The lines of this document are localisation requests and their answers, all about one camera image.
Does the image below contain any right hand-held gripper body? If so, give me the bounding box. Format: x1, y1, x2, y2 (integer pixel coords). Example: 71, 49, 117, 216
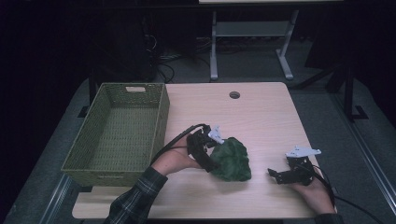
280, 145, 322, 187

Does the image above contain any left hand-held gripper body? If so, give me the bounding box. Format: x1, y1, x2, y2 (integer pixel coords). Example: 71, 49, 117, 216
186, 124, 225, 162

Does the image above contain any dark green garment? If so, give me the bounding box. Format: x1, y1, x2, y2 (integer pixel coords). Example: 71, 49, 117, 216
209, 136, 253, 183

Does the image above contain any green woven basket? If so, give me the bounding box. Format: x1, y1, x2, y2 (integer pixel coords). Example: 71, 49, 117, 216
61, 82, 171, 188

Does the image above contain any person's left hand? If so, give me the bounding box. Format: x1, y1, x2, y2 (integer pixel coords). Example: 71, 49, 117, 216
151, 144, 204, 177

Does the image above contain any person's right hand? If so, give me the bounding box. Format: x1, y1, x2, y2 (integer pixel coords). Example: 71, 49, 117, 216
291, 176, 337, 216

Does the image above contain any black metal stand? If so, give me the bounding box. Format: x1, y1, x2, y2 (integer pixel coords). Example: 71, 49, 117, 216
289, 60, 370, 123

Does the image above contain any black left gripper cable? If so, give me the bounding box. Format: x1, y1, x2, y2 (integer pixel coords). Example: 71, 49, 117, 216
149, 122, 209, 166

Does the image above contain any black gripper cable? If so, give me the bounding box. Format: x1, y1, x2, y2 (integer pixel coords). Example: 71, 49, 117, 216
310, 163, 386, 224
149, 122, 209, 166

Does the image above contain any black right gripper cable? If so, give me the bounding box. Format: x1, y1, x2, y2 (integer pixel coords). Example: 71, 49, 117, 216
310, 163, 386, 224

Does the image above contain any metal floor rail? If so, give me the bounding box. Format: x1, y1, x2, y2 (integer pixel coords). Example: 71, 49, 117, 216
39, 173, 73, 224
329, 92, 396, 217

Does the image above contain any tangle of floor cables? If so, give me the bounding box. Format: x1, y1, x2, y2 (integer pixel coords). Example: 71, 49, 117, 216
141, 32, 213, 84

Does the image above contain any black metal post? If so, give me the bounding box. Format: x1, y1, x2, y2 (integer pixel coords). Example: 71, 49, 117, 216
77, 70, 98, 119

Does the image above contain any grey metal desk frame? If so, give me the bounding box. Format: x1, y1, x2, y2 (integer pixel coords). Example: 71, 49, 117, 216
198, 0, 344, 81

